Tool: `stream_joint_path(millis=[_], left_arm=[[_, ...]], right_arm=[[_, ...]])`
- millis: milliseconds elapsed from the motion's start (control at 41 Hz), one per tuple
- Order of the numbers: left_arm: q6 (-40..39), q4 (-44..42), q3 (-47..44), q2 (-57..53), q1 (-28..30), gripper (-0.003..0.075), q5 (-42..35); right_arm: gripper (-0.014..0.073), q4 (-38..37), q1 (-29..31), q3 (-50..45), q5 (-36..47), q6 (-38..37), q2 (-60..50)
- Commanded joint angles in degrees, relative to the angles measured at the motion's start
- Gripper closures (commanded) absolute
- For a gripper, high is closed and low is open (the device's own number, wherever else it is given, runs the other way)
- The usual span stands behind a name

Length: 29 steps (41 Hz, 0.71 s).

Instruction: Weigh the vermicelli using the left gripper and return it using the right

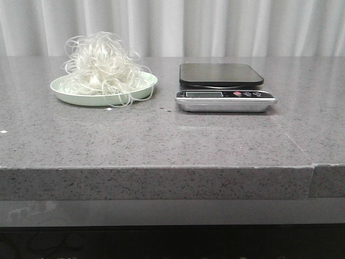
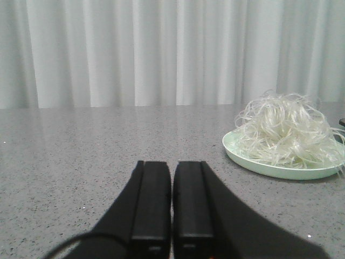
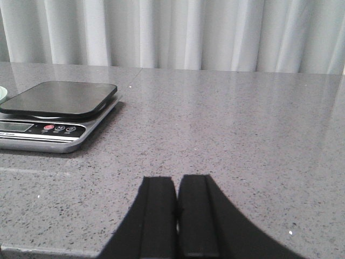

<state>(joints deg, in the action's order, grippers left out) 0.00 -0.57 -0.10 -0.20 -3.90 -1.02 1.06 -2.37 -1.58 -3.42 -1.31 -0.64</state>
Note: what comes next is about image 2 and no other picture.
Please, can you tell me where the white pleated curtain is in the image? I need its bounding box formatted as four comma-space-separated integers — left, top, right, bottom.
1, 1, 344, 109

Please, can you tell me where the light green round plate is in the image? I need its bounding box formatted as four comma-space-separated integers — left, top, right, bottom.
222, 131, 344, 180

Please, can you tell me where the digital kitchen scale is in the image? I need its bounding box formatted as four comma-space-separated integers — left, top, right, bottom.
339, 118, 345, 127

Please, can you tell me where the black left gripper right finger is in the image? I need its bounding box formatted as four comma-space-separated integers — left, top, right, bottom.
173, 161, 329, 258

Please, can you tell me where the white vermicelli noodle bundle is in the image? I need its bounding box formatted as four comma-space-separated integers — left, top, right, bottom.
234, 93, 344, 175

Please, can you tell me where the black cable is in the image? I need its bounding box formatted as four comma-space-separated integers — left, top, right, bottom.
44, 232, 130, 259

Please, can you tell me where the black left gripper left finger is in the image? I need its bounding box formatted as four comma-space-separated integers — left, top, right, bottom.
78, 160, 171, 259

